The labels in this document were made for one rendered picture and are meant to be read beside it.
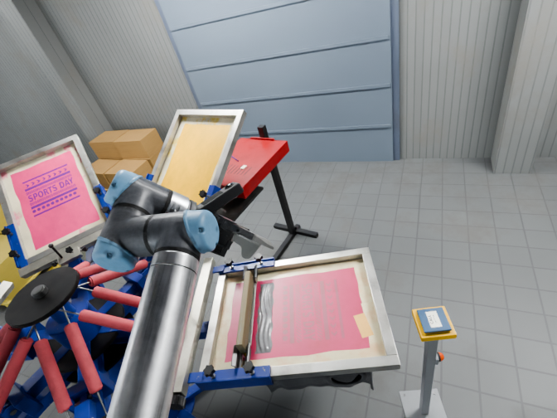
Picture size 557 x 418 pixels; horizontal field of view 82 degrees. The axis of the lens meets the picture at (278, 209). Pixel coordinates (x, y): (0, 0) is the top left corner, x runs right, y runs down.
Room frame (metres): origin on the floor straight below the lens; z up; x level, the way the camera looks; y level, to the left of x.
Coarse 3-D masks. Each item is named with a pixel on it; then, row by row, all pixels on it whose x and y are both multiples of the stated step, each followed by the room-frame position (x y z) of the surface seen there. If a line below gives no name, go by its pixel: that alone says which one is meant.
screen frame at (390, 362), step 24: (288, 264) 1.13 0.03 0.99; (312, 264) 1.10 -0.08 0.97; (216, 288) 1.12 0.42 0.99; (216, 312) 0.98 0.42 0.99; (384, 312) 0.72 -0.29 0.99; (216, 336) 0.87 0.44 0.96; (384, 336) 0.63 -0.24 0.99; (336, 360) 0.59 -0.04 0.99; (360, 360) 0.57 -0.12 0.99; (384, 360) 0.54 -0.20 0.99
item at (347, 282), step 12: (300, 276) 1.06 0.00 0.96; (312, 276) 1.04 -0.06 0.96; (324, 276) 1.01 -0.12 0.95; (336, 276) 0.99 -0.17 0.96; (348, 276) 0.97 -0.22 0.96; (240, 288) 1.10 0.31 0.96; (276, 288) 1.03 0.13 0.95; (348, 288) 0.91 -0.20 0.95; (240, 300) 1.03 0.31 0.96; (276, 300) 0.96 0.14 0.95; (348, 300) 0.85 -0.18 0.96; (360, 300) 0.83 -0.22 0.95; (276, 312) 0.90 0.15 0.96
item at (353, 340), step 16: (352, 304) 0.82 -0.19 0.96; (256, 320) 0.89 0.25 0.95; (272, 320) 0.87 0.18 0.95; (352, 320) 0.75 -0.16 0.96; (272, 336) 0.79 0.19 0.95; (352, 336) 0.68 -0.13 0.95; (272, 352) 0.72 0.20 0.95; (288, 352) 0.70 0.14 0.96; (304, 352) 0.68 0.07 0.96; (320, 352) 0.66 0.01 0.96
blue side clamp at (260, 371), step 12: (204, 372) 0.70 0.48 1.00; (216, 372) 0.68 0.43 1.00; (228, 372) 0.67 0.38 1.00; (240, 372) 0.65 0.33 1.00; (264, 372) 0.62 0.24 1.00; (204, 384) 0.65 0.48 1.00; (216, 384) 0.64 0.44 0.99; (228, 384) 0.63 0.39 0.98; (240, 384) 0.62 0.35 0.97; (252, 384) 0.61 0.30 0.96; (264, 384) 0.60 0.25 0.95
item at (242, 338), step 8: (248, 272) 1.09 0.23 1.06; (248, 280) 1.04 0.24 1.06; (248, 288) 1.00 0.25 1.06; (248, 296) 0.96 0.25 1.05; (248, 304) 0.92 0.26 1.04; (240, 312) 0.88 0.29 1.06; (248, 312) 0.89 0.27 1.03; (240, 320) 0.84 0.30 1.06; (248, 320) 0.86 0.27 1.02; (240, 328) 0.80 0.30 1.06; (248, 328) 0.82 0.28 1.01; (240, 336) 0.77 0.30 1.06; (248, 336) 0.80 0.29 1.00; (240, 344) 0.73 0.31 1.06; (240, 352) 0.73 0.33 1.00
